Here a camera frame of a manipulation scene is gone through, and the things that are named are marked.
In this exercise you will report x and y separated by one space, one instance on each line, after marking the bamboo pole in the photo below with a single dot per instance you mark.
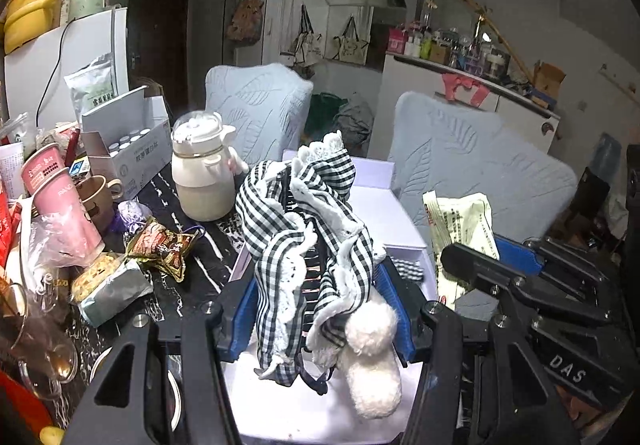
480 10

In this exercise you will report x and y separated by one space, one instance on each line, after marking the white carton of bottles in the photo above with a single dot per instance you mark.
130 145

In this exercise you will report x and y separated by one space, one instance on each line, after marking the open cardboard box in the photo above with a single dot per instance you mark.
547 80

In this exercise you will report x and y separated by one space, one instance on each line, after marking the tall dark bottle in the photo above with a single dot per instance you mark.
429 0

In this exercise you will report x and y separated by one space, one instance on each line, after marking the beige tote bag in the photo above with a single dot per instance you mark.
305 42
350 42

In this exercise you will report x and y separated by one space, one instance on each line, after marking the brown tote bag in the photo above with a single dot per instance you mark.
245 17

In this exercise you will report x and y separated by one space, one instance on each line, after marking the yellow lemon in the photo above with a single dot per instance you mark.
50 435

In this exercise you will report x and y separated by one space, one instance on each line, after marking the green bag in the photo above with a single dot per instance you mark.
325 112

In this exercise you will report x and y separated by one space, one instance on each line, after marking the white refrigerator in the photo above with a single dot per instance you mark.
35 75

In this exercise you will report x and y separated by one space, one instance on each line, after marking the grey bag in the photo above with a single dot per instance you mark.
355 120

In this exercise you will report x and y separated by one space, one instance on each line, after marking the dark brown door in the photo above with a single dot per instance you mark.
157 35

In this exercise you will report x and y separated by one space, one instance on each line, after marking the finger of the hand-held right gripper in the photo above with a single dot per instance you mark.
480 267
520 250

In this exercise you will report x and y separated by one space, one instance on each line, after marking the cream thermos bottle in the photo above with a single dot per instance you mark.
202 175

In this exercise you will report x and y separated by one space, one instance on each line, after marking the chair with blue leaf cover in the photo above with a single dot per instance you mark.
475 165
255 105

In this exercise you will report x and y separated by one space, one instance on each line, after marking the lilac gift box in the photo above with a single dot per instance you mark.
385 220

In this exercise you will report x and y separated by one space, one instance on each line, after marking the dark pink paper cup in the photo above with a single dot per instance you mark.
42 172

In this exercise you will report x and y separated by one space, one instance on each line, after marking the lilac organza pouch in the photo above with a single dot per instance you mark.
132 217

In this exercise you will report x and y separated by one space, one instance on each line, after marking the small pink box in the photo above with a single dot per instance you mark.
397 40

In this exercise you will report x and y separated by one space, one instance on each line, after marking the white cabinet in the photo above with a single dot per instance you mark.
500 85

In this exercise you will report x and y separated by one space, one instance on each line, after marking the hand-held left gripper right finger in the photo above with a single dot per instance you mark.
406 335

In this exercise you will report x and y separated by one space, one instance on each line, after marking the brown ceramic mug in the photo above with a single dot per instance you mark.
97 197

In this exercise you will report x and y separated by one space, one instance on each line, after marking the red plastic object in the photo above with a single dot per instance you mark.
15 410

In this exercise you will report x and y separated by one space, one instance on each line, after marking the pink cloth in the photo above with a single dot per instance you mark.
465 85

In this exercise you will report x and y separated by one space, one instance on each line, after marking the brown gold candy wrapper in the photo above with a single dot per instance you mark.
160 245

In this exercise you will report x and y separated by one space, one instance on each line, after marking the row of cosmetics bottles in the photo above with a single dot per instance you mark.
445 45

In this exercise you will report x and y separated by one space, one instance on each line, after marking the green white pouch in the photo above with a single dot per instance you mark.
92 85

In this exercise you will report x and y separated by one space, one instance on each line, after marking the pale snack packet red print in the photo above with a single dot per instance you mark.
460 225

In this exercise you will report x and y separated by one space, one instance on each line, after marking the clear glass mug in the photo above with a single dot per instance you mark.
35 335

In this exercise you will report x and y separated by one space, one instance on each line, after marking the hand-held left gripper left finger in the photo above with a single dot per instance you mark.
244 320

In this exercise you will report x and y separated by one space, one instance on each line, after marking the silver cookie packet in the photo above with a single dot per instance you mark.
107 282

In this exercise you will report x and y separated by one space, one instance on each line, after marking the yellow pot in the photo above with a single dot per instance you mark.
25 15

